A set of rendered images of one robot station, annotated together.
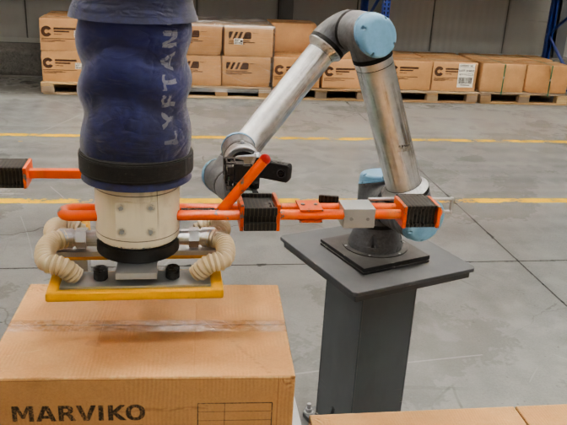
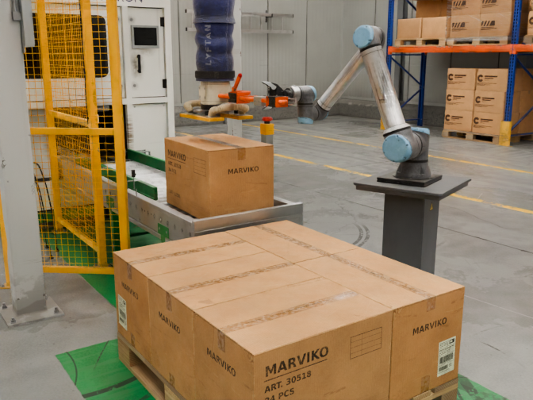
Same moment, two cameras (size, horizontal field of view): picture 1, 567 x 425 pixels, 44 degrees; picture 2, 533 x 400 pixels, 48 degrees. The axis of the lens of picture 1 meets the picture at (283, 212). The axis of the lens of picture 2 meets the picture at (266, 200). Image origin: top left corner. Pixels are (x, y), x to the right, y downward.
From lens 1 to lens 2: 298 cm
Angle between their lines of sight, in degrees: 62
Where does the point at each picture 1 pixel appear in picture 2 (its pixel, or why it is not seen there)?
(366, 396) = not seen: hidden behind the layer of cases
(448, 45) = not seen: outside the picture
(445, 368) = (522, 320)
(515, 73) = not seen: outside the picture
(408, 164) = (385, 111)
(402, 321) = (415, 228)
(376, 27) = (359, 32)
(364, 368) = (389, 250)
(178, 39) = (211, 28)
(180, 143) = (212, 65)
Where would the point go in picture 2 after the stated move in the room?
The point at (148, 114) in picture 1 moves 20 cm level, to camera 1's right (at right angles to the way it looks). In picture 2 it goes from (201, 53) to (214, 53)
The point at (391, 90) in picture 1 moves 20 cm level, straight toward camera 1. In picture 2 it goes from (371, 66) to (336, 67)
